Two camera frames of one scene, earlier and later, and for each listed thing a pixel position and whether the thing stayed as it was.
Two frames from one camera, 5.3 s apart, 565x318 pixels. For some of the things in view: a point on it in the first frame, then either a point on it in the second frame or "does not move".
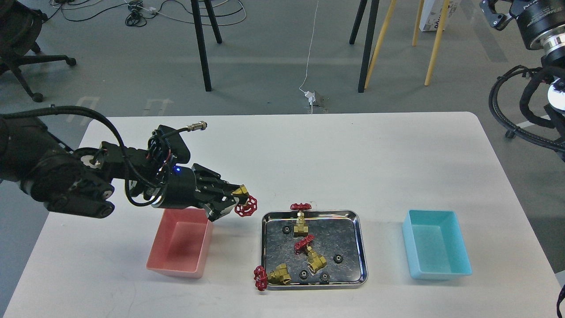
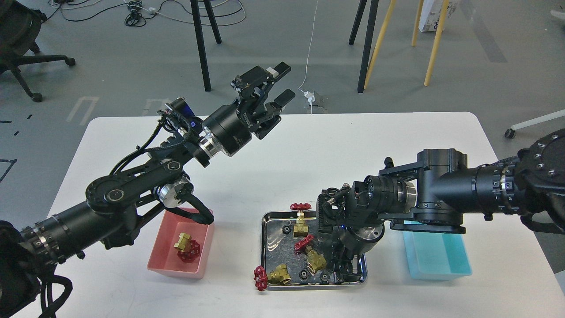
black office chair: x=20 y=25 does not move
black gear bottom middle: x=303 y=275 does not move
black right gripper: x=536 y=17 to x=351 y=243
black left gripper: x=178 y=189 to x=232 y=127
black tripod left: x=197 y=23 does not move
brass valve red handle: x=251 y=206 to x=190 y=248
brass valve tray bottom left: x=280 y=274 does not move
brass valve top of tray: x=301 y=229 does not move
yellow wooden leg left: x=383 y=31 does not move
